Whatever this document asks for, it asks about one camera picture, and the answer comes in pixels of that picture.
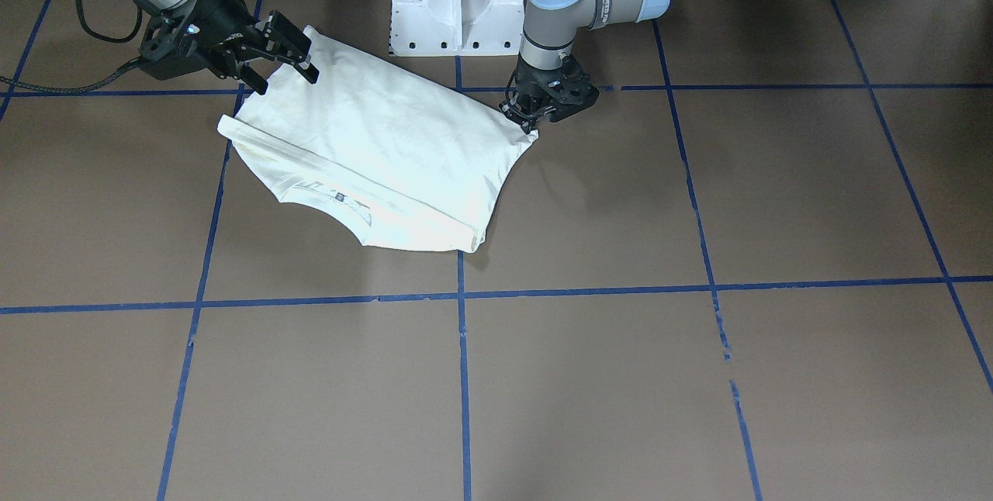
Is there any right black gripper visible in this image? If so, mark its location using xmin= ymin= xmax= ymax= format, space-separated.
xmin=138 ymin=0 xmax=320 ymax=95

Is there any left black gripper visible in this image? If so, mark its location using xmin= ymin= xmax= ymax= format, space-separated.
xmin=499 ymin=56 xmax=600 ymax=136

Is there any cream long sleeve cat shirt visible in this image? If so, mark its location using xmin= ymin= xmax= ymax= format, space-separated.
xmin=217 ymin=26 xmax=537 ymax=251

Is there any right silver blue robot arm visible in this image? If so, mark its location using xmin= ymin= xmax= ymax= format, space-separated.
xmin=114 ymin=0 xmax=320 ymax=94

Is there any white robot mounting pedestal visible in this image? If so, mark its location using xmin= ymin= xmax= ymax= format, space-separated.
xmin=388 ymin=0 xmax=524 ymax=58

